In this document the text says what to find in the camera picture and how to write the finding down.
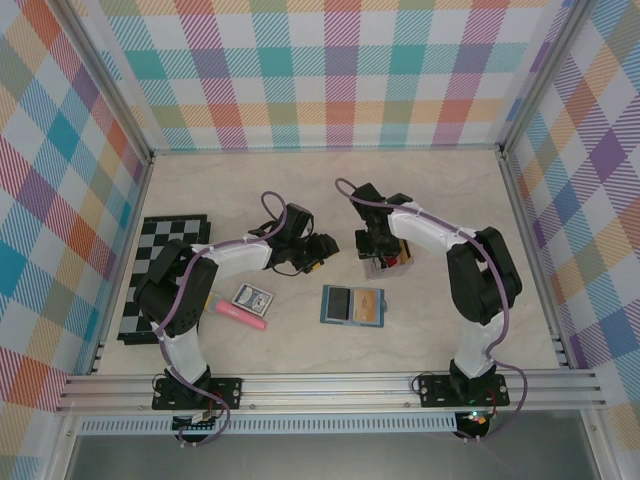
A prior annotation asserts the black controller with lights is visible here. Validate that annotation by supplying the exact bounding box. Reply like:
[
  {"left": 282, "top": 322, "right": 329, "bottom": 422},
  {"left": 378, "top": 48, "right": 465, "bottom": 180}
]
[{"left": 455, "top": 408, "right": 495, "bottom": 440}]

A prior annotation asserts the pink tube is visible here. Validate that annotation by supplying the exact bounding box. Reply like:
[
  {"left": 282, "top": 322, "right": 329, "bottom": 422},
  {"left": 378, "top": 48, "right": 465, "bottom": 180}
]
[{"left": 207, "top": 294, "right": 269, "bottom": 332}]

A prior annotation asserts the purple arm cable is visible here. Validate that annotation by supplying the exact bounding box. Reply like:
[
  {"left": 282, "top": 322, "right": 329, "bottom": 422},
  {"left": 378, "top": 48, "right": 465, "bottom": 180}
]
[
  {"left": 333, "top": 177, "right": 530, "bottom": 444},
  {"left": 157, "top": 191, "right": 291, "bottom": 448}
]

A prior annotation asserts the blue leather card holder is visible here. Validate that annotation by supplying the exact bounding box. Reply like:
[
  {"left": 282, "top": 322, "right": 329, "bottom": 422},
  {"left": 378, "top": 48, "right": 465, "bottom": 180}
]
[{"left": 318, "top": 284, "right": 389, "bottom": 329}]

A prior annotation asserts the blue playing card box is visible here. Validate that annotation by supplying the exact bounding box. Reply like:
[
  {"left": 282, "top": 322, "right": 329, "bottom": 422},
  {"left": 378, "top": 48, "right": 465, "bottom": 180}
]
[{"left": 232, "top": 282, "right": 277, "bottom": 317}]

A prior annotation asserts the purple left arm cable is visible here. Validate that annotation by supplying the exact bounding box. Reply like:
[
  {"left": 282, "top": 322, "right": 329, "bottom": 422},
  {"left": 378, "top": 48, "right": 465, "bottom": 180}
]
[{"left": 157, "top": 191, "right": 291, "bottom": 448}]

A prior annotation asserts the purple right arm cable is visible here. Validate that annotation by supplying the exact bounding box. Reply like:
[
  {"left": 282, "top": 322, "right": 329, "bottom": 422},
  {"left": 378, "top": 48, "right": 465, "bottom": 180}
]
[{"left": 333, "top": 177, "right": 530, "bottom": 444}]

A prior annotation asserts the white slotted cable duct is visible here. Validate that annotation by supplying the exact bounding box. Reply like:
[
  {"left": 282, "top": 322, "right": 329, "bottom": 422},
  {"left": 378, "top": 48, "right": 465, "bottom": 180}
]
[{"left": 78, "top": 417, "right": 459, "bottom": 436}]

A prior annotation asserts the clear plastic card box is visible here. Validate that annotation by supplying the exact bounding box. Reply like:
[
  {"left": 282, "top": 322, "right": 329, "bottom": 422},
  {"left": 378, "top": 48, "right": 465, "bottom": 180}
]
[{"left": 361, "top": 239, "right": 417, "bottom": 281}]

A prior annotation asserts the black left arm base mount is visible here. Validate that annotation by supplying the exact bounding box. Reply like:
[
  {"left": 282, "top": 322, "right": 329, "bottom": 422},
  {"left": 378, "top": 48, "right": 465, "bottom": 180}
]
[{"left": 151, "top": 375, "right": 244, "bottom": 412}]

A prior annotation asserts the black and grey chessboard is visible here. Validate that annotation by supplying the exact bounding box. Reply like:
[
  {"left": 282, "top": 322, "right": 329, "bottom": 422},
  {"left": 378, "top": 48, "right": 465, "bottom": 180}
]
[{"left": 117, "top": 214, "right": 214, "bottom": 347}]

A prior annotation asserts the aluminium frame post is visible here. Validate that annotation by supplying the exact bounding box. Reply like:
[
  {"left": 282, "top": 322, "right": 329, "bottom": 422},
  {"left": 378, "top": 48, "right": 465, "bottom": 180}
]
[
  {"left": 49, "top": 0, "right": 155, "bottom": 164},
  {"left": 498, "top": 0, "right": 597, "bottom": 157}
]

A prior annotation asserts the aluminium frame rail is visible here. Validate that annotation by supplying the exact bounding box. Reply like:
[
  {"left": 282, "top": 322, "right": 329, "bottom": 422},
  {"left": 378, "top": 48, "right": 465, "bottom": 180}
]
[{"left": 54, "top": 369, "right": 609, "bottom": 414}]

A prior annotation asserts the small circuit board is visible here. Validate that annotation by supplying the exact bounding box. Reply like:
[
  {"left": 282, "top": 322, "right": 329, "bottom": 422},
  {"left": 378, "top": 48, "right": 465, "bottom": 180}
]
[{"left": 172, "top": 412, "right": 222, "bottom": 434}]

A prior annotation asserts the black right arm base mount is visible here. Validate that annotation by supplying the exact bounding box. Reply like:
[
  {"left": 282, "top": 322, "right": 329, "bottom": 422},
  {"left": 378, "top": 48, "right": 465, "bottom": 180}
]
[{"left": 416, "top": 372, "right": 512, "bottom": 410}]

